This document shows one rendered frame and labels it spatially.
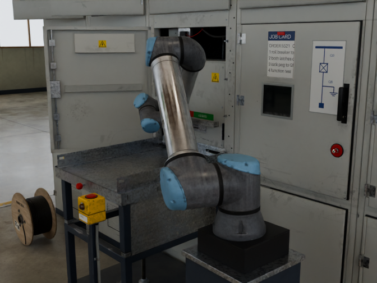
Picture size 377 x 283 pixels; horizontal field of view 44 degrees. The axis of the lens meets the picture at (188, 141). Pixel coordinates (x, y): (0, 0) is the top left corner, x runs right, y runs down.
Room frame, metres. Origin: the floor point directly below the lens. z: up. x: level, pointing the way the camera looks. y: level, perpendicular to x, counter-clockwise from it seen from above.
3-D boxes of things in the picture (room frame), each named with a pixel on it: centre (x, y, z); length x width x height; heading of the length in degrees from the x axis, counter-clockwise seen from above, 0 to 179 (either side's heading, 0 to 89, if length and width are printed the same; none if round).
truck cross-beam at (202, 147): (2.66, -0.04, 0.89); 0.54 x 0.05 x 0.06; 43
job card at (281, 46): (2.13, -0.41, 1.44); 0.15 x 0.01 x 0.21; 43
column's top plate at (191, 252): (1.57, -0.20, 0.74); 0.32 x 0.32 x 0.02; 40
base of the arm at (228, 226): (1.56, -0.18, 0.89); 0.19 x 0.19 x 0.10
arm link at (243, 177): (1.56, -0.17, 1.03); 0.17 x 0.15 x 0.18; 104
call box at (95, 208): (1.75, 0.39, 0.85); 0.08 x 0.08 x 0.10; 43
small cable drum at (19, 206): (3.32, 1.17, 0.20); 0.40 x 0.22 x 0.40; 41
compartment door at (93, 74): (2.82, 0.53, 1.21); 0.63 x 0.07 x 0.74; 104
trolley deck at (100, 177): (2.39, 0.25, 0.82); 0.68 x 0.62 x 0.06; 133
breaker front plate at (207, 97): (2.65, -0.03, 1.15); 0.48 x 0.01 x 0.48; 43
